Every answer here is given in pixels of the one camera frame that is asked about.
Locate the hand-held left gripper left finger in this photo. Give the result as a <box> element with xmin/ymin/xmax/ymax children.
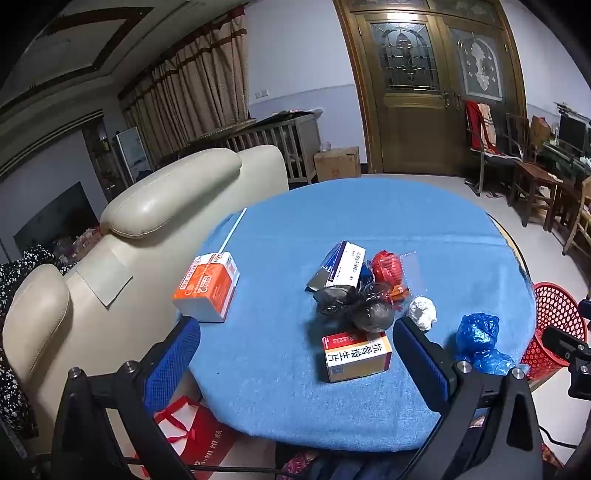
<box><xmin>51</xmin><ymin>316</ymin><xmax>201</xmax><ymax>480</ymax></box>

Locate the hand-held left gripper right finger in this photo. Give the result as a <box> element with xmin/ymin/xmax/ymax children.
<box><xmin>392</xmin><ymin>316</ymin><xmax>543</xmax><ymax>480</ymax></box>

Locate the red mesh basket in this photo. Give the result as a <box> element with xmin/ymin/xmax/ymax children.
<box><xmin>521</xmin><ymin>282</ymin><xmax>588</xmax><ymax>381</ymax></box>

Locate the white paper ball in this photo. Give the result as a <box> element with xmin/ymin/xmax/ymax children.
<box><xmin>407</xmin><ymin>296</ymin><xmax>437</xmax><ymax>332</ymax></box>

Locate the blue plastic bag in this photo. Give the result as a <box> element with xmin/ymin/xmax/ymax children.
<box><xmin>455</xmin><ymin>313</ymin><xmax>517</xmax><ymax>377</ymax></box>

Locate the orange medicine box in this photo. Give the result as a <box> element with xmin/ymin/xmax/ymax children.
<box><xmin>322</xmin><ymin>330</ymin><xmax>393</xmax><ymax>384</ymax></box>

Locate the black plastic bag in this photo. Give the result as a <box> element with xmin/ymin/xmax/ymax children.
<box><xmin>315</xmin><ymin>282</ymin><xmax>397</xmax><ymax>332</ymax></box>

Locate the orange and white carton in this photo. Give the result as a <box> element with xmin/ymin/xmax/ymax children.
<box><xmin>173</xmin><ymin>251</ymin><xmax>241</xmax><ymax>323</ymax></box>

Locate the red plastic bag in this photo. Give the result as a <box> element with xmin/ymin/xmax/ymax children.
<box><xmin>372</xmin><ymin>250</ymin><xmax>411</xmax><ymax>303</ymax></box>

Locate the blue and white medicine box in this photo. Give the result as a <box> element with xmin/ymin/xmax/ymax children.
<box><xmin>305</xmin><ymin>241</ymin><xmax>367</xmax><ymax>292</ymax></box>

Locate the red gift bag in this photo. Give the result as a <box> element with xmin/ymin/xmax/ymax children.
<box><xmin>152</xmin><ymin>394</ymin><xmax>238</xmax><ymax>480</ymax></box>

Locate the round wooden table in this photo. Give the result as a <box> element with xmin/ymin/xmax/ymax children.
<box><xmin>487</xmin><ymin>215</ymin><xmax>536</xmax><ymax>296</ymax></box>

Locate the pale wooden chair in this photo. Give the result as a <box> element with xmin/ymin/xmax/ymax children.
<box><xmin>561</xmin><ymin>175</ymin><xmax>591</xmax><ymax>257</ymax></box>

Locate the clear plastic wrapper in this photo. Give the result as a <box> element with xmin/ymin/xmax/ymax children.
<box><xmin>399</xmin><ymin>251</ymin><xmax>423</xmax><ymax>296</ymax></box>

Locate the round table with blue cloth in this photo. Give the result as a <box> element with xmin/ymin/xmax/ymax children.
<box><xmin>178</xmin><ymin>178</ymin><xmax>539</xmax><ymax>450</ymax></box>

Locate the white straw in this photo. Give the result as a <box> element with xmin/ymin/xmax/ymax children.
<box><xmin>218</xmin><ymin>208</ymin><xmax>247</xmax><ymax>254</ymax></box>

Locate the dark wooden chair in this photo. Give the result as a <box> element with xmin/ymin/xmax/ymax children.
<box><xmin>505</xmin><ymin>113</ymin><xmax>561</xmax><ymax>232</ymax></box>

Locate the beige leather sofa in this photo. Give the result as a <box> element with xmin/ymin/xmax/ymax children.
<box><xmin>2</xmin><ymin>144</ymin><xmax>289</xmax><ymax>457</ymax></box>

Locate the metal chair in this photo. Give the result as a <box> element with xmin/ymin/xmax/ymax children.
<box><xmin>464</xmin><ymin>99</ymin><xmax>523</xmax><ymax>197</ymax></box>

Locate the black monitor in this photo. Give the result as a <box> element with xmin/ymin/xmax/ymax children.
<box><xmin>558</xmin><ymin>113</ymin><xmax>588</xmax><ymax>155</ymax></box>

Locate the black television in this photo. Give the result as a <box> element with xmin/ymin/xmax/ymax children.
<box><xmin>14</xmin><ymin>182</ymin><xmax>102</xmax><ymax>259</ymax></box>

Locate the white appliance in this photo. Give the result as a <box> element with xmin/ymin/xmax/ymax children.
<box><xmin>115</xmin><ymin>127</ymin><xmax>154</xmax><ymax>183</ymax></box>

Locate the red striped towel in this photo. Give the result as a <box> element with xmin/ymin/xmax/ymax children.
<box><xmin>465</xmin><ymin>100</ymin><xmax>497</xmax><ymax>153</ymax></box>

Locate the small cardboard box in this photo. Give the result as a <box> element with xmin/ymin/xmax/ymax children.
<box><xmin>314</xmin><ymin>147</ymin><xmax>362</xmax><ymax>182</ymax></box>

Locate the wooden crib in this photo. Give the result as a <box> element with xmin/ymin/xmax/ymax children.
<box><xmin>189</xmin><ymin>110</ymin><xmax>322</xmax><ymax>183</ymax></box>

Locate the wooden double door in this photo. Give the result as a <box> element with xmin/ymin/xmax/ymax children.
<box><xmin>332</xmin><ymin>0</ymin><xmax>527</xmax><ymax>176</ymax></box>

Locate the beige curtain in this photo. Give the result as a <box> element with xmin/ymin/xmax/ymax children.
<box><xmin>117</xmin><ymin>21</ymin><xmax>250</xmax><ymax>158</ymax></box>

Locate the black cable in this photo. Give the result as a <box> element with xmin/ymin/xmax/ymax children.
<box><xmin>539</xmin><ymin>424</ymin><xmax>580</xmax><ymax>448</ymax></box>

